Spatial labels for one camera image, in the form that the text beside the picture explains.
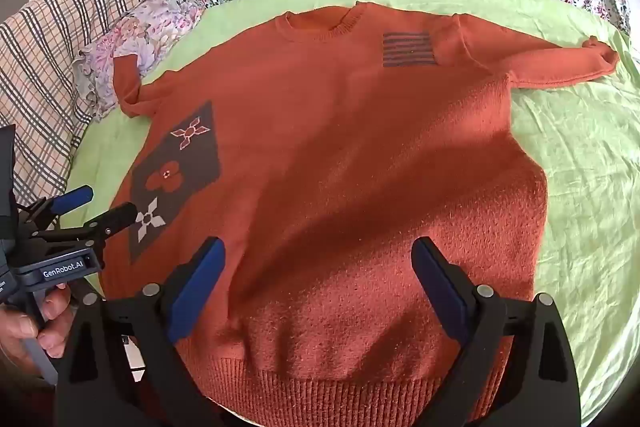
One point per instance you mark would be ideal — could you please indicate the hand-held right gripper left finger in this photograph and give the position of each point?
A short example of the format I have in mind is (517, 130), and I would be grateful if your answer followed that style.
(200, 282)

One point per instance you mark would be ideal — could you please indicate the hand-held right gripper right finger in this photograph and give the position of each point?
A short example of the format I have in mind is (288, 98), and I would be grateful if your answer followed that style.
(440, 287)

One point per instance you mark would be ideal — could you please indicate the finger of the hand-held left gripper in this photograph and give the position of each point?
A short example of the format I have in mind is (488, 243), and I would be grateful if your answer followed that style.
(116, 217)
(75, 197)

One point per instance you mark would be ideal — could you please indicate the orange knit sweater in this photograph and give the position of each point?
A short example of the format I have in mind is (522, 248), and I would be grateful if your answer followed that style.
(325, 157)

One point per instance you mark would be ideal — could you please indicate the person's left hand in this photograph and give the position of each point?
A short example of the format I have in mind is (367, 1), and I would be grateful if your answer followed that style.
(55, 312)

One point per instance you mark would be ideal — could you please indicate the plaid blanket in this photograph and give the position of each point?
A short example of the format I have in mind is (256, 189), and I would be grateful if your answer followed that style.
(50, 57)

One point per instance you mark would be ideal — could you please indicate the pastel floral pillow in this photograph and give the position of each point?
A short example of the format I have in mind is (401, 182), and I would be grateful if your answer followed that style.
(145, 32)

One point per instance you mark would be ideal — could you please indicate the light green bed sheet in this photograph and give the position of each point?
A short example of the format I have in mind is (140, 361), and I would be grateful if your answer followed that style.
(575, 157)

